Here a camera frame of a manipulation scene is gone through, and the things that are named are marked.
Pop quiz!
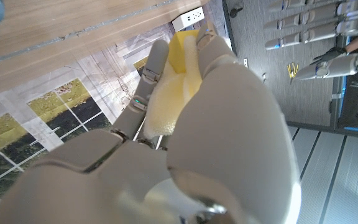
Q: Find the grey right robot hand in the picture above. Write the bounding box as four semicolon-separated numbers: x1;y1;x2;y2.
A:
0;21;303;224

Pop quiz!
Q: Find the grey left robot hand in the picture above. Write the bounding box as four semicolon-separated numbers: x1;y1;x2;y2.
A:
263;0;358;81

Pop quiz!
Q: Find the black wall knob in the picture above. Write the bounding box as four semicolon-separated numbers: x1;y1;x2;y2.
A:
229;6;244;19

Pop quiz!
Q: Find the black wall trim strip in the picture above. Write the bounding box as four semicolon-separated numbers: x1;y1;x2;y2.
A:
221;0;238;55

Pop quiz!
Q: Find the person's black gloved hand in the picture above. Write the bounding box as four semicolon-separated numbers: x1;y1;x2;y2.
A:
312;46;348;65

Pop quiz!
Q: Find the pale yellow sponge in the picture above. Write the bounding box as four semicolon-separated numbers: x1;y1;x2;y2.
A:
142;35;203;140

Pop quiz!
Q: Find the yellow wire bundle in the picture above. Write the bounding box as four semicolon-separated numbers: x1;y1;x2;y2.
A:
287;62;300;85

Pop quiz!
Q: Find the printed window backdrop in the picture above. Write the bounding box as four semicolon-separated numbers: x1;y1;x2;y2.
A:
0;0;231;215

